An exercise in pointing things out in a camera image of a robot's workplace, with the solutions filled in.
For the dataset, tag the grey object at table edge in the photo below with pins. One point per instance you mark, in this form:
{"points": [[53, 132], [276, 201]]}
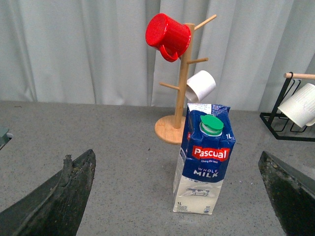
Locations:
{"points": [[5, 136]]}

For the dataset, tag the red mug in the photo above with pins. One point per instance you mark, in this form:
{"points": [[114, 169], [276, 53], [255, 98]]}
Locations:
{"points": [[168, 36]]}

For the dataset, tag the blue white milk carton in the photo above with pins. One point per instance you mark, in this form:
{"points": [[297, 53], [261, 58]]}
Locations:
{"points": [[207, 144]]}

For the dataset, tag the wooden mug tree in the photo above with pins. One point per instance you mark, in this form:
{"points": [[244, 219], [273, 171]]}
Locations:
{"points": [[170, 128]]}

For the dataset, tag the black wire mug rack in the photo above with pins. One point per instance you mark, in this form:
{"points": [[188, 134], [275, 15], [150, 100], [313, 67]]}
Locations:
{"points": [[268, 118]]}

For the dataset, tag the small white mug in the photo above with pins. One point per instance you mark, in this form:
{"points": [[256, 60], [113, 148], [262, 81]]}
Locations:
{"points": [[199, 86]]}

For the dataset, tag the cream ribbed mug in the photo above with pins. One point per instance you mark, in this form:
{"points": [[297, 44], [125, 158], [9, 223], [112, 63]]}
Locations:
{"points": [[300, 107]]}

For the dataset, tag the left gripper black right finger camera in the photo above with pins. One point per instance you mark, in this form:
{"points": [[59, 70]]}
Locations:
{"points": [[291, 193]]}

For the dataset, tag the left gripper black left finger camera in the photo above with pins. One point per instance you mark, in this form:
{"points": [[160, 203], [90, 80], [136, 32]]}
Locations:
{"points": [[56, 207]]}

